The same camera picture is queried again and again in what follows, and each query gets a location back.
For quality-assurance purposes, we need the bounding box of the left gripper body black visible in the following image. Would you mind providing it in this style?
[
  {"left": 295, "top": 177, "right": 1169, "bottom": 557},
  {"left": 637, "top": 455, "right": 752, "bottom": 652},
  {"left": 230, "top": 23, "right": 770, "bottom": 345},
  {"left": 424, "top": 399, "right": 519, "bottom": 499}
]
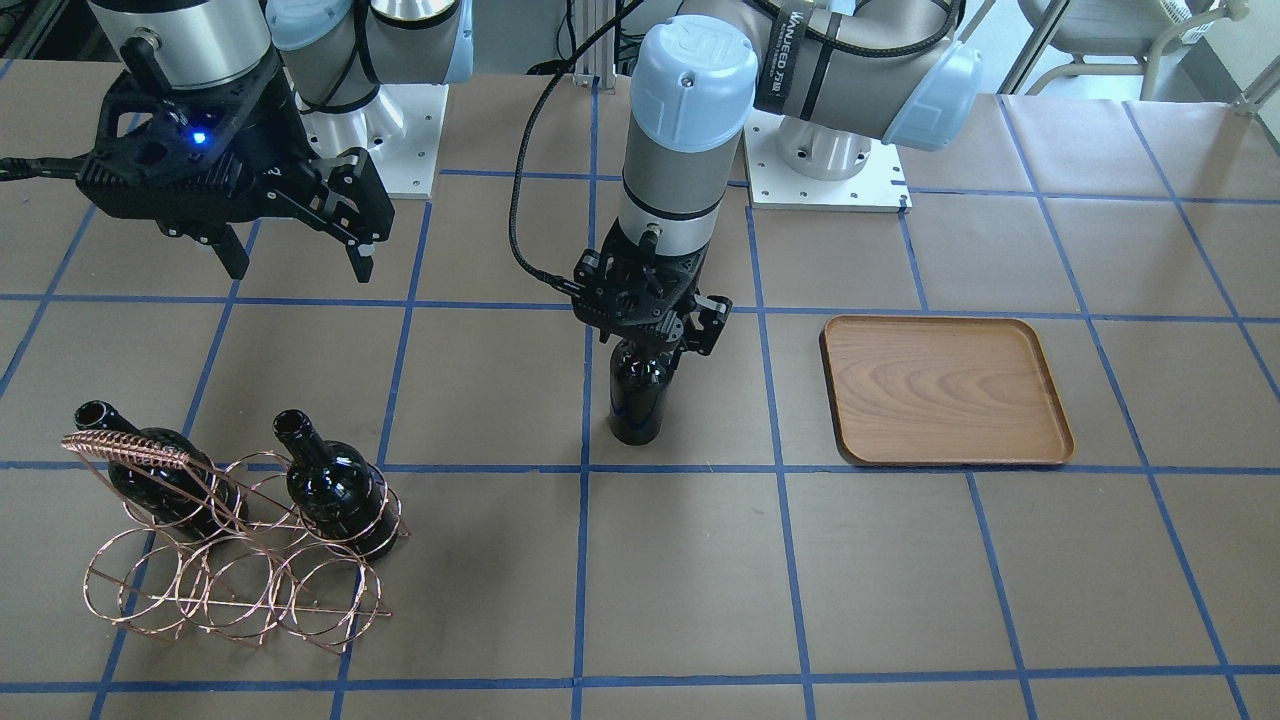
[{"left": 572, "top": 225, "right": 707, "bottom": 346}]

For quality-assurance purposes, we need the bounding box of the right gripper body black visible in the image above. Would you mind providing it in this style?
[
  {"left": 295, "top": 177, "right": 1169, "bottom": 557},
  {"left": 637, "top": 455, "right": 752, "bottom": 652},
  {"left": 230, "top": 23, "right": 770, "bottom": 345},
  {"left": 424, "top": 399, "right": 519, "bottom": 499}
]
[{"left": 76, "top": 60, "right": 316, "bottom": 227}]

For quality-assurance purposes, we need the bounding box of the dark wine bottle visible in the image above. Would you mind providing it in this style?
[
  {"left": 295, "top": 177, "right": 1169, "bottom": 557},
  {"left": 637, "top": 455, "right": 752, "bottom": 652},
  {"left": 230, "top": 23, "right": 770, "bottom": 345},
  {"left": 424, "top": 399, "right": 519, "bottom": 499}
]
[
  {"left": 607, "top": 340, "right": 678, "bottom": 446},
  {"left": 273, "top": 409, "right": 398, "bottom": 562},
  {"left": 74, "top": 400, "right": 247, "bottom": 541}
]

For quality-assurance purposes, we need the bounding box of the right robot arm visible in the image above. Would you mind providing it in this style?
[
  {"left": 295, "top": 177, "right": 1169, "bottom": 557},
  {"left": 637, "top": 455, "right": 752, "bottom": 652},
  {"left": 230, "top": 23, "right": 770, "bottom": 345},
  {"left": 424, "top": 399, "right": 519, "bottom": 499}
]
[{"left": 76, "top": 1, "right": 474, "bottom": 283}]

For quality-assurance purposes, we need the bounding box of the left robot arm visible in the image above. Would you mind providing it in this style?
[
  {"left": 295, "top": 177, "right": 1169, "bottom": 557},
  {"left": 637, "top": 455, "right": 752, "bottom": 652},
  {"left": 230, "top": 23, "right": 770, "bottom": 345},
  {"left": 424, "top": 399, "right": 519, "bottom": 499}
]
[{"left": 564, "top": 1, "right": 983, "bottom": 355}]

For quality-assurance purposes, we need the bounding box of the wooden serving tray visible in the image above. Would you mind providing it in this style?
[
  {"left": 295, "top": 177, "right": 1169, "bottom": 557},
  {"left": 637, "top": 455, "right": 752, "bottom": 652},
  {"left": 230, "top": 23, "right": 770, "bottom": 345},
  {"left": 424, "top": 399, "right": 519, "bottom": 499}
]
[{"left": 819, "top": 315, "right": 1076, "bottom": 466}]

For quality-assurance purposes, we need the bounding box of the white chair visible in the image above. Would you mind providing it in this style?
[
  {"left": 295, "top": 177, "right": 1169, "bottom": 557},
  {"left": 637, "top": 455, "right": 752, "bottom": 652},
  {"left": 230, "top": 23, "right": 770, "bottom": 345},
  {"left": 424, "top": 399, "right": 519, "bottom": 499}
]
[{"left": 1027, "top": 1, "right": 1251, "bottom": 100}]

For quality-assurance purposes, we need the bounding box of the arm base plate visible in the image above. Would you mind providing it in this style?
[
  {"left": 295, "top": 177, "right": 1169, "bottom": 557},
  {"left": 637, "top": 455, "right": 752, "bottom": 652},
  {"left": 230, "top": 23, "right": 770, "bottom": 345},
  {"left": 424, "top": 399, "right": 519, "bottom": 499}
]
[
  {"left": 742, "top": 110, "right": 913, "bottom": 213},
  {"left": 302, "top": 85, "right": 449, "bottom": 201}
]

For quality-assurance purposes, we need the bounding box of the aluminium frame post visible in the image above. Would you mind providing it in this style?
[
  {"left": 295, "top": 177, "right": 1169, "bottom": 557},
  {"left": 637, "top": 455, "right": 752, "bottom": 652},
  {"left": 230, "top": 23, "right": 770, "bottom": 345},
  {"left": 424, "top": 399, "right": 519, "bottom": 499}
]
[{"left": 568, "top": 0, "right": 620, "bottom": 94}]

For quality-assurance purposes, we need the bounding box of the copper wire bottle basket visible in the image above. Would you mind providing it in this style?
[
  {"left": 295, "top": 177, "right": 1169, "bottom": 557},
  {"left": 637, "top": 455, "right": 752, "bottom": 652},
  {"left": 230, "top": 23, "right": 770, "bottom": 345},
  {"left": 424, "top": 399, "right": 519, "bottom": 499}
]
[{"left": 61, "top": 430, "right": 393, "bottom": 655}]

